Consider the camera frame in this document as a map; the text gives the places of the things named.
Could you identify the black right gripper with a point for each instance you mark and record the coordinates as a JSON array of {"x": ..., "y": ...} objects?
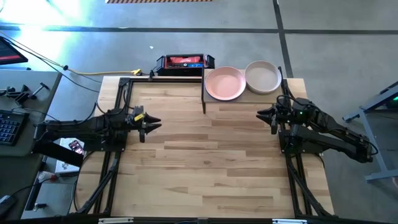
[{"x": 292, "y": 113}]

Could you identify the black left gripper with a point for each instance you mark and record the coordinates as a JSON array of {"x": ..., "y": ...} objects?
[{"x": 135, "y": 123}]

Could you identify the beige grey plate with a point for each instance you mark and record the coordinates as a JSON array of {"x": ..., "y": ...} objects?
[{"x": 262, "y": 77}]

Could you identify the pink plate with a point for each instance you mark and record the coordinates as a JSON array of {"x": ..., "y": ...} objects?
[{"x": 225, "y": 83}]

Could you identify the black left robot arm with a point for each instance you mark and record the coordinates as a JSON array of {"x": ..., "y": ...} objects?
[{"x": 77, "y": 130}]

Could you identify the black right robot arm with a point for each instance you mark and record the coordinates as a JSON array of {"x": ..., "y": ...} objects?
[{"x": 360, "y": 149}]

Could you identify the wooden shelf with black legs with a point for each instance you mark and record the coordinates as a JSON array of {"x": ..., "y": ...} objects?
[{"x": 261, "y": 99}]

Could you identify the red and black radio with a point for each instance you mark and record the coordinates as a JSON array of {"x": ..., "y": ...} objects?
[{"x": 185, "y": 63}]

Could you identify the smartphone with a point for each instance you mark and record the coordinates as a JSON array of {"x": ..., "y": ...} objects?
[{"x": 76, "y": 146}]

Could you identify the white box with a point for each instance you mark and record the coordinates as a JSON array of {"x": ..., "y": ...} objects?
[{"x": 66, "y": 165}]

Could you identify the black diagonal bar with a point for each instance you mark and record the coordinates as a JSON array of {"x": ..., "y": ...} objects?
[{"x": 56, "y": 155}]

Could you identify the red and white tool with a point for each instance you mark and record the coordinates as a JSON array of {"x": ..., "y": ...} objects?
[{"x": 45, "y": 176}]

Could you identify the grey metal stand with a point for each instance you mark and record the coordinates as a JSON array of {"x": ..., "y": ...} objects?
[{"x": 381, "y": 168}]

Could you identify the black device with green light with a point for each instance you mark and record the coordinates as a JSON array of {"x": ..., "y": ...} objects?
[{"x": 393, "y": 101}]

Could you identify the black desk clamp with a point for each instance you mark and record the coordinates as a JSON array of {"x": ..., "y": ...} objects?
[{"x": 18, "y": 95}]

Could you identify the black keyboard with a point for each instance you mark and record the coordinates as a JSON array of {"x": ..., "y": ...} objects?
[{"x": 11, "y": 127}]

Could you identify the grey side desk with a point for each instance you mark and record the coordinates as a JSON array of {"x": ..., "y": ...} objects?
[{"x": 18, "y": 76}]

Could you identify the black computer monitor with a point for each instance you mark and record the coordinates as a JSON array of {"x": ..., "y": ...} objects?
[{"x": 9, "y": 53}]

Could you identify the black aluminium table frame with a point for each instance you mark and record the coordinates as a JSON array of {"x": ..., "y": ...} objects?
[{"x": 164, "y": 80}]

